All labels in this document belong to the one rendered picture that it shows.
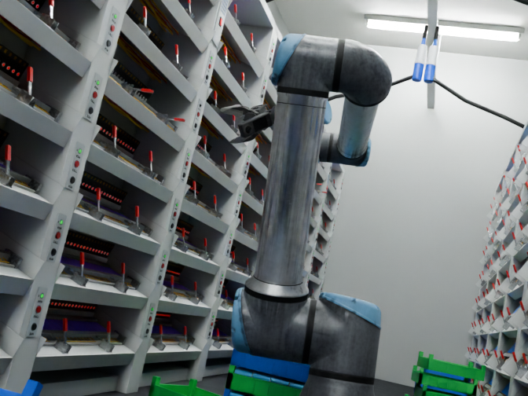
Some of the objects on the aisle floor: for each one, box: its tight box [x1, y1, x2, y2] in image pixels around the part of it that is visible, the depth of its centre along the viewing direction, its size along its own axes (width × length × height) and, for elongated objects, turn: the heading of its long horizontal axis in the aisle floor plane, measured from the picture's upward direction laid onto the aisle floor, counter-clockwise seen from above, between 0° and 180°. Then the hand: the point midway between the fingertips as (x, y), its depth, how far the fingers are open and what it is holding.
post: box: [0, 0, 128, 394], centre depth 176 cm, size 20×9×170 cm, turn 128°
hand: (225, 126), depth 222 cm, fingers open, 10 cm apart
